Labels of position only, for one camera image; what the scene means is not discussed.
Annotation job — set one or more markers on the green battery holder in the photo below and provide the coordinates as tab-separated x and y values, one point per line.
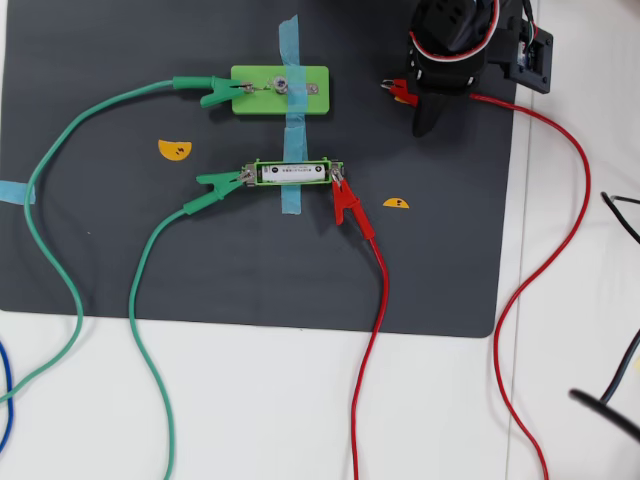
258	172

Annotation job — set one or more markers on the dark grey work mat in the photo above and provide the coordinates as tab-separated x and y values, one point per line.
250	275

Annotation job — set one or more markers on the green bulb holder board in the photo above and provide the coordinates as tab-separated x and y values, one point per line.
255	105

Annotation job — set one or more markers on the long blue masking tape strip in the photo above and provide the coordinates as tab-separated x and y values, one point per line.
289	40

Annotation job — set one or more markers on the small glass light bulb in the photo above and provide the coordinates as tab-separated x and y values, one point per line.
279	84

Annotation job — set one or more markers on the white AA battery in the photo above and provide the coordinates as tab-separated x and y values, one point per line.
295	173

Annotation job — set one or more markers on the orange sticker battery mark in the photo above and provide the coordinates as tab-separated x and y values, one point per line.
396	203

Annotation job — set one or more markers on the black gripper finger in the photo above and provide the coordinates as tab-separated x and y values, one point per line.
430	115

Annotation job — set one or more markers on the orange sticker lightning mark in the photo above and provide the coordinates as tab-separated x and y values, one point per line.
175	150

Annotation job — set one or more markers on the green alligator clip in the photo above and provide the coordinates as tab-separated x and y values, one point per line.
215	92
220	182

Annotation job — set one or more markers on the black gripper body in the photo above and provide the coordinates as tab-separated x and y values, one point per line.
442	80

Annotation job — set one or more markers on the red alligator clip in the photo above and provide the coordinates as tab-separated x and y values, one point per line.
345	200
400	89

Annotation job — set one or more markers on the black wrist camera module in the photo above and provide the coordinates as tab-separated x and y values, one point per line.
537	70

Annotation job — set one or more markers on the short blue tape piece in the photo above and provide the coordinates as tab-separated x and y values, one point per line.
12	192

